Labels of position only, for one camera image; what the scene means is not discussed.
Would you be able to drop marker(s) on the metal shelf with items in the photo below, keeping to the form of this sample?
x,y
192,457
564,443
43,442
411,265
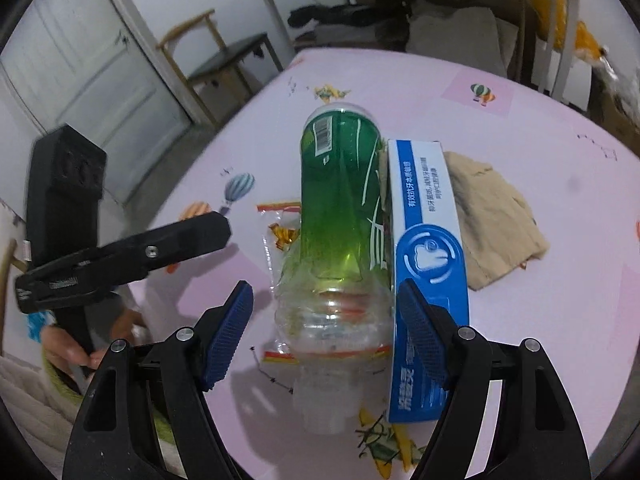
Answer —
x,y
565,55

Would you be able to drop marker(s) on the blue and white toothpaste box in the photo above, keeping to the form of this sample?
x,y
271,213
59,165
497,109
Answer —
x,y
430,210

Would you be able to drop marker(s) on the black clothes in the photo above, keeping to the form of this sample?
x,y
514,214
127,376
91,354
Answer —
x,y
335,15

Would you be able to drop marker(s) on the beige cloth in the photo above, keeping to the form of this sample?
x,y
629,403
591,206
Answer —
x,y
495,220

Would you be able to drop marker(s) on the person's left hand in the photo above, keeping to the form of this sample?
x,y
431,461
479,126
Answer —
x,y
62,355

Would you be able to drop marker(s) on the pink printed tablecloth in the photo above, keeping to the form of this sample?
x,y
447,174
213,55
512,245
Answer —
x,y
550,160

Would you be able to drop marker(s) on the fuzzy blanket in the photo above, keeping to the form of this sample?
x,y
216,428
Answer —
x,y
30,410

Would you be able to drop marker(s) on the green plastic bottle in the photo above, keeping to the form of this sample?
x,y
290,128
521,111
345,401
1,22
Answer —
x,y
340,210

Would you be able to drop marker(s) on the blue wrapper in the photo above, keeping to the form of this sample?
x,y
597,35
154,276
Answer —
x,y
39,325

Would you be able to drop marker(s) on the wooden chair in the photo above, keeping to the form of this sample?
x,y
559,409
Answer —
x,y
235,60

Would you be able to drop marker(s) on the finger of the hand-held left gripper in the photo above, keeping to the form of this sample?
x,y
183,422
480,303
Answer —
x,y
175,245

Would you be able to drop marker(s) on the beige cushion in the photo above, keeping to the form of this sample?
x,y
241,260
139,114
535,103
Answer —
x,y
455,40

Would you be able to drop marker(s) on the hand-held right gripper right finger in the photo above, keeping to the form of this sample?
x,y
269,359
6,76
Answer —
x,y
420,330

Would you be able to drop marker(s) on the yellow plastic bag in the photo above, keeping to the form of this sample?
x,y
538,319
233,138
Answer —
x,y
585,35

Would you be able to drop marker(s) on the white door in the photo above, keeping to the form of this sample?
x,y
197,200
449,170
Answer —
x,y
85,75

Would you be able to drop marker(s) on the clear wrapper with red stripes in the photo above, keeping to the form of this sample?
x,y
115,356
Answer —
x,y
277,230

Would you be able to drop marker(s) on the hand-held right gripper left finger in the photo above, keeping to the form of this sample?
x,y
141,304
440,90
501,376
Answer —
x,y
230,335

